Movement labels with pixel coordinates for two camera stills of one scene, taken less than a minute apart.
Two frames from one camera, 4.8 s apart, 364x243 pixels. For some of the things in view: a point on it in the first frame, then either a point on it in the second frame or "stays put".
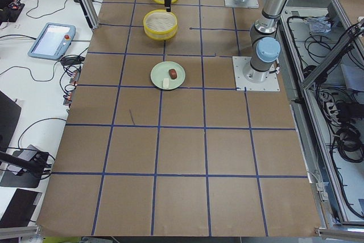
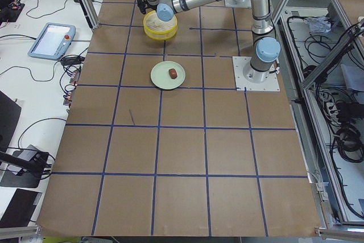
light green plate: [161, 70] stays put
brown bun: [173, 74] stays put
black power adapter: [72, 60] stays put
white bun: [166, 83] → [153, 22]
